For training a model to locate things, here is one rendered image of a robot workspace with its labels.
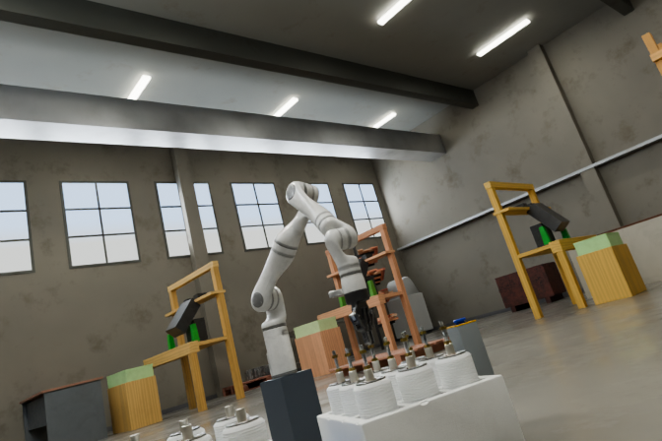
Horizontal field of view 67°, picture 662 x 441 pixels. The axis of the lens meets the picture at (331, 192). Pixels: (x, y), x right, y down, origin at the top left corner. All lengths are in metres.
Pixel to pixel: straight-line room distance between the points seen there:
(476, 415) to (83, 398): 7.01
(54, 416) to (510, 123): 10.59
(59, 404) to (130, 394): 0.86
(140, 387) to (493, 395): 6.93
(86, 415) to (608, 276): 6.71
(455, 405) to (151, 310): 9.20
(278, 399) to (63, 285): 8.27
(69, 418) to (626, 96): 11.13
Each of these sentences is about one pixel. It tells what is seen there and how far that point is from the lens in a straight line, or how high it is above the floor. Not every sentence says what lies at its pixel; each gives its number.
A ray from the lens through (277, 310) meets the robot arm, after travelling 1.96.
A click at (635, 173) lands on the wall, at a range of 11.73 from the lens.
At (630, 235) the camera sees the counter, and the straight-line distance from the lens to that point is 8.24.
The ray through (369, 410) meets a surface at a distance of 1.28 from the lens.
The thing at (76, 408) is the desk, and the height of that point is 0.47.
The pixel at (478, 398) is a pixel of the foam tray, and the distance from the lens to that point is 1.36.
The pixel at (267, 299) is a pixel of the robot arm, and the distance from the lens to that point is 1.90.
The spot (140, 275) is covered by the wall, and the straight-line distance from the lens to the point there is 10.36.
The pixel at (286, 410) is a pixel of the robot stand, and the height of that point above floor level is 0.19.
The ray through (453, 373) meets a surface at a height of 0.21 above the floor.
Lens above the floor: 0.36
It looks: 16 degrees up
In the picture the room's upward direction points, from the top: 16 degrees counter-clockwise
